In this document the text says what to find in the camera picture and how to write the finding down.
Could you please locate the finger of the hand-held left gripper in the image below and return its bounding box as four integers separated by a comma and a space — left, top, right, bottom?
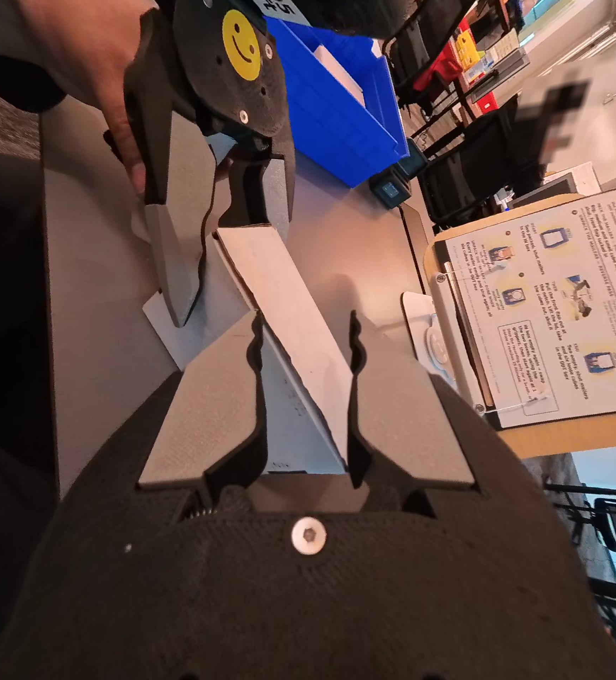
217, 153, 294, 242
143, 110, 218, 328

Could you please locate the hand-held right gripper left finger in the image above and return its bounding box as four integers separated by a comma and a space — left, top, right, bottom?
138, 311, 269, 492

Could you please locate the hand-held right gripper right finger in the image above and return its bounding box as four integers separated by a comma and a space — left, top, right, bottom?
347, 311, 476, 489

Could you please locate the blue plastic bin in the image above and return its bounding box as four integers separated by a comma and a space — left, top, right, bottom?
262, 16, 411, 188

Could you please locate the white mailer box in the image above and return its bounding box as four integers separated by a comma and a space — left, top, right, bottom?
142, 223, 354, 475
312, 45, 367, 108

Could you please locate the person's left hand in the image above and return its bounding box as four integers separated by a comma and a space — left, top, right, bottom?
21, 0, 160, 194

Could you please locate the black electronic device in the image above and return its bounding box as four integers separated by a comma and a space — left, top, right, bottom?
369, 144, 428, 206

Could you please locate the printed instruction sheet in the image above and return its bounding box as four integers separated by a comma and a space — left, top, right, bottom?
445, 183, 616, 430

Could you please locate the red bag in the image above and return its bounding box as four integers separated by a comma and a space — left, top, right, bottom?
413, 48, 465, 92

